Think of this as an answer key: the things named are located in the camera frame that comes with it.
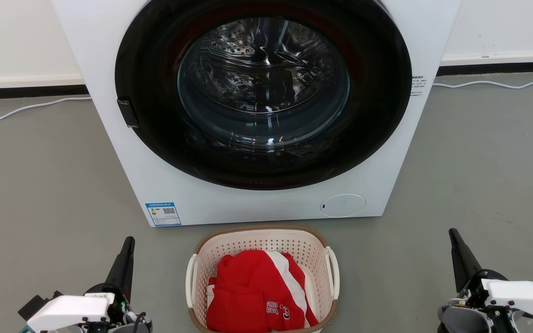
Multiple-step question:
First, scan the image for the cream perforated laundry basket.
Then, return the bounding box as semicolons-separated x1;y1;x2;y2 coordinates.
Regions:
186;225;340;333

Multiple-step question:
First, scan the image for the black door latch handle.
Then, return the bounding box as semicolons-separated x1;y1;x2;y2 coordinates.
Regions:
117;98;139;128

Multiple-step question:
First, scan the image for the blue energy label sticker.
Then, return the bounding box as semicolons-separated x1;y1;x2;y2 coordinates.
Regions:
145;202;182;227

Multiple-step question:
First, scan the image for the white power cable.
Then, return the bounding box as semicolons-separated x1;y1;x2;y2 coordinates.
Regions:
0;96;92;123
432;79;533;89

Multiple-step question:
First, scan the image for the small printed text sticker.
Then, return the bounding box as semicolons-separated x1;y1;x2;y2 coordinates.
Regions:
410;75;427;97

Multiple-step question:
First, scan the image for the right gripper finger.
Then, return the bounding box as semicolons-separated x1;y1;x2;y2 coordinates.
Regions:
448;228;483;293

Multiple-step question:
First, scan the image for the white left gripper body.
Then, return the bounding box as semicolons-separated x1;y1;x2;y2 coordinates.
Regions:
26;283;153;333

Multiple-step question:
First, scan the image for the white front-load washing machine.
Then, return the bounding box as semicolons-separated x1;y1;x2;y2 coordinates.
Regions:
50;0;462;227

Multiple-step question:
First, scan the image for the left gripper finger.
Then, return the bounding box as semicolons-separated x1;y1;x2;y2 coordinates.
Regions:
105;237;136;302

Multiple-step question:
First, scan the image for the black round washer door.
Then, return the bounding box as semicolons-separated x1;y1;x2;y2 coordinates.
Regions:
115;0;413;191

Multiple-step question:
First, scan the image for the red and white jersey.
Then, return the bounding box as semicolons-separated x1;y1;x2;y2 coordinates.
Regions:
205;250;319;333

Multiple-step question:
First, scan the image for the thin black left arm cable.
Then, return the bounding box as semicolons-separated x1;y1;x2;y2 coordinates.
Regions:
130;312;149;333

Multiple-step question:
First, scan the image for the round white filter cover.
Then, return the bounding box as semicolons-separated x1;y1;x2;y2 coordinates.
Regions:
320;194;367;218

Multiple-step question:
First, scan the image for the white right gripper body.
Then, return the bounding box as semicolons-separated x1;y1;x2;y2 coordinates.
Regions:
438;271;533;333

